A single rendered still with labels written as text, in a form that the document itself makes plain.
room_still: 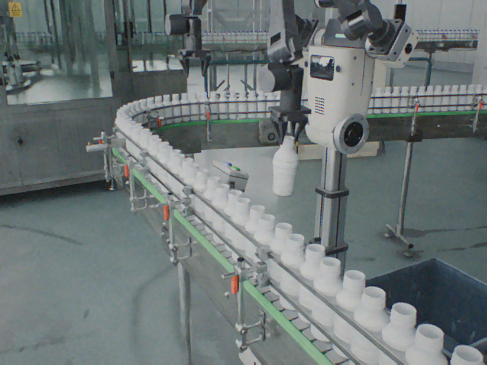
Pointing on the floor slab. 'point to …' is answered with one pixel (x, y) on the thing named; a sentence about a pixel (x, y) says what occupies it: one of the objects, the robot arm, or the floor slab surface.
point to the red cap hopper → (228, 27)
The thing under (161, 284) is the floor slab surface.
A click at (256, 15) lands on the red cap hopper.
